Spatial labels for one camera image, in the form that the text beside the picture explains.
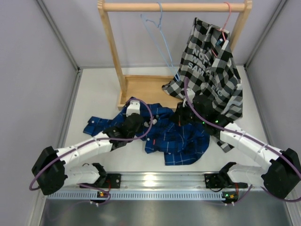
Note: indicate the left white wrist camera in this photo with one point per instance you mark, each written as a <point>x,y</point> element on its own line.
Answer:
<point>133,108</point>

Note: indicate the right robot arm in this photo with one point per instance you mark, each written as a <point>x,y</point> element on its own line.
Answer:
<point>276,171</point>

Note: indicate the black mounting plate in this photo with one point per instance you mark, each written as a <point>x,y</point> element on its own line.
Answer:
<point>112,181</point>
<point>213,181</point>

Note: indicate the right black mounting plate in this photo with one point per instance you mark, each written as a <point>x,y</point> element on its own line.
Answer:
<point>213,181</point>

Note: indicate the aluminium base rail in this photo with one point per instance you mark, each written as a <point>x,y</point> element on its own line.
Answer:
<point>141,180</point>

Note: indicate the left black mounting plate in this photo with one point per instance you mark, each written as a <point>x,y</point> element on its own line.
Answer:
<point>112,181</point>

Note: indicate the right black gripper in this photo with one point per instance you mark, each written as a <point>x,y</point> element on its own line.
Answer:
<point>178,117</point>

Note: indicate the blue plaid shirt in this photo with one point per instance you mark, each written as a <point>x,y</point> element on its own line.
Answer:
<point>181,145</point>

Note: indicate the black white checkered shirt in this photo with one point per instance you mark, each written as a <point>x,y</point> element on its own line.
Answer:
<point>209,69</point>

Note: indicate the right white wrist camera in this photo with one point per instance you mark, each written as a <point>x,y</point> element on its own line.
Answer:
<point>189,96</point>

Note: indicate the perforated cable duct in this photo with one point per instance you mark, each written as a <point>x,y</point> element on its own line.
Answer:
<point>142,195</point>

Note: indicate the left aluminium frame post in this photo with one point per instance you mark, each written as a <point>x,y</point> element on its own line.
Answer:
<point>51,22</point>

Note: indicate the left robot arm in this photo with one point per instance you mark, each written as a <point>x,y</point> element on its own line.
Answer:
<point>55,169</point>

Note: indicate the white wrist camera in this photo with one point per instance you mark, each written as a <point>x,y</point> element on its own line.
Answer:
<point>133,108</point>
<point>189,96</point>

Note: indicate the right aluminium frame post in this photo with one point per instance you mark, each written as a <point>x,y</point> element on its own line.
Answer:
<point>272,19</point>

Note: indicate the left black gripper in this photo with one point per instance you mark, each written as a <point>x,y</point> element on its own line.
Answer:
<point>138,130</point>

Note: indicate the aluminium frame post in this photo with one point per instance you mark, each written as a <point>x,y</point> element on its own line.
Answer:
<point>51,22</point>
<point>272,19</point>

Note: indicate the pink wire hanger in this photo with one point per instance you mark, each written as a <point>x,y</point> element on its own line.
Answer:
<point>222,30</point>

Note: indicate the wooden clothes rack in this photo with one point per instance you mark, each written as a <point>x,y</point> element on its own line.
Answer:
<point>148,87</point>

